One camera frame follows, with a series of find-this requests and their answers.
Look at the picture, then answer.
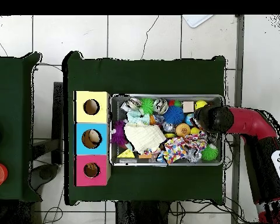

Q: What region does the cream knitted cloth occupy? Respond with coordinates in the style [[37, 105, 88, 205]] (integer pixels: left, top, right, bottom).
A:
[[124, 121, 167, 155]]

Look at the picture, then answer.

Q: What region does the polka dot cloth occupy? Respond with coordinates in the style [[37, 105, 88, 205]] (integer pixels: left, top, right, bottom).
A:
[[184, 131, 208, 151], [163, 136, 187, 165]]

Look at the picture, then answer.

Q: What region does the brown teddy plush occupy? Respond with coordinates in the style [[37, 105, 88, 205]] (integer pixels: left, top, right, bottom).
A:
[[85, 163, 99, 174]]

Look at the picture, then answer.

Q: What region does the wooden box with three holes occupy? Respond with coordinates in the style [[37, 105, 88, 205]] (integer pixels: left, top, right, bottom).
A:
[[73, 90, 111, 187]]

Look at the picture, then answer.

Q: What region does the mint knitted cloth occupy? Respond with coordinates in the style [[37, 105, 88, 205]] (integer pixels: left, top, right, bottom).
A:
[[126, 109, 151, 125]]

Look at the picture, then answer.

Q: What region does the green spiky rubber ball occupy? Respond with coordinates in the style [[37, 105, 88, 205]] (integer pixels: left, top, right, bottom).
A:
[[139, 97, 156, 115], [200, 143, 219, 162]]

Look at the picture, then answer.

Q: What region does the crushed silver drink can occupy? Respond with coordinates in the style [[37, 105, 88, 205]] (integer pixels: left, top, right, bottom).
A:
[[153, 98, 169, 115], [124, 97, 142, 111]]

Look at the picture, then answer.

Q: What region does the purple spiky toy creature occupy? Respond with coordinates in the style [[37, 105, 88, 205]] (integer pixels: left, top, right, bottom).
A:
[[110, 120, 129, 146]]

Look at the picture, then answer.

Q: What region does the large blue spiky ball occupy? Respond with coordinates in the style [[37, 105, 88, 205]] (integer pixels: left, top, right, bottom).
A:
[[163, 105, 186, 125]]

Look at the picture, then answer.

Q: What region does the dark green tablecloth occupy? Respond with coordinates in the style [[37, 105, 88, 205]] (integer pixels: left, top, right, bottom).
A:
[[0, 52, 43, 202], [62, 51, 226, 206]]

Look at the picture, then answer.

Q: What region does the yellow ball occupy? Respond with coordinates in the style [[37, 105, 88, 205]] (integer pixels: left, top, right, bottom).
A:
[[194, 99, 208, 110]]

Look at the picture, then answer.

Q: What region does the black upright panel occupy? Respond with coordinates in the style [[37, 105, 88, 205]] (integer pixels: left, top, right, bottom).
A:
[[51, 81, 64, 165]]

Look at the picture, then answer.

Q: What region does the grey rounded base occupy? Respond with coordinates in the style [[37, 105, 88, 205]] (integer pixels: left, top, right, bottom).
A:
[[29, 163, 60, 191]]

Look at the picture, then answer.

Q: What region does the white tray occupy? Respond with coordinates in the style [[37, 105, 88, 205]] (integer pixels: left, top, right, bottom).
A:
[[182, 15, 214, 29]]

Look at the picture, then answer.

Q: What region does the shallow wire mesh bin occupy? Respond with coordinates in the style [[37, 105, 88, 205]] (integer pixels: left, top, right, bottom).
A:
[[108, 94, 225, 167]]

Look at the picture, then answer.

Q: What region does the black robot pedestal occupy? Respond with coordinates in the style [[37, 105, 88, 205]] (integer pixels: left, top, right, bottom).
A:
[[115, 200, 171, 224]]

